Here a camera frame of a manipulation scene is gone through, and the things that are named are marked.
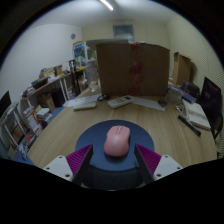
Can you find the pink computer mouse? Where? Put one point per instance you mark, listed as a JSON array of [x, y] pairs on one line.
[[116, 141]]

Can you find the ceiling light strip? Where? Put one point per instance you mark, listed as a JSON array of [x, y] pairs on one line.
[[106, 4]]

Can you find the black computer monitor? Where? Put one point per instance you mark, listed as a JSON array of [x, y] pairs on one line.
[[210, 100]]

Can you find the long wooden desk white legs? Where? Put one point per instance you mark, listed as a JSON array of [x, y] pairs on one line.
[[50, 81]]

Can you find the open white notebook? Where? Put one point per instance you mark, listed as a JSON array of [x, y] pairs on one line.
[[197, 115]]

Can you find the stack of books and papers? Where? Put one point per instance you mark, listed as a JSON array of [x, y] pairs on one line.
[[43, 115]]

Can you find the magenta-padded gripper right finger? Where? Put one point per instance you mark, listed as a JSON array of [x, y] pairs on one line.
[[155, 163]]

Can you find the black tall stand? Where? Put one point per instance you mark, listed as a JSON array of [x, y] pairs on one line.
[[73, 76]]

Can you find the black marker pen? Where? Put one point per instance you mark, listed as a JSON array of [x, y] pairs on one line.
[[189, 125]]

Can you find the large brown cardboard box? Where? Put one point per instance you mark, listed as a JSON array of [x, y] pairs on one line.
[[133, 68]]

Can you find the white remote control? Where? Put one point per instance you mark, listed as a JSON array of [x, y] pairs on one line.
[[120, 101]]

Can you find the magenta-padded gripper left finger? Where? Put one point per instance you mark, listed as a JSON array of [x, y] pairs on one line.
[[71, 163]]

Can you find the white shelf unit with books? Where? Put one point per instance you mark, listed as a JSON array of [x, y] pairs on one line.
[[15, 128]]

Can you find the tall narrow cardboard box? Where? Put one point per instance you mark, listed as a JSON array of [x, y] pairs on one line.
[[181, 68]]

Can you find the small cardboard box under desk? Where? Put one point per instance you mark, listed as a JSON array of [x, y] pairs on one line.
[[46, 100]]

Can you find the black flat screen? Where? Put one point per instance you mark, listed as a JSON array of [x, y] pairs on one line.
[[4, 102]]

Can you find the small black square object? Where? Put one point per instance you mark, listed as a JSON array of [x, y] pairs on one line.
[[162, 102]]

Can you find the plain white paper sheet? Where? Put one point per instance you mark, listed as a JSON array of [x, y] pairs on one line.
[[148, 103]]

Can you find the dark blue round mouse pad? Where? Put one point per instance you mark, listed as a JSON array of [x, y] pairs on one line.
[[100, 136]]

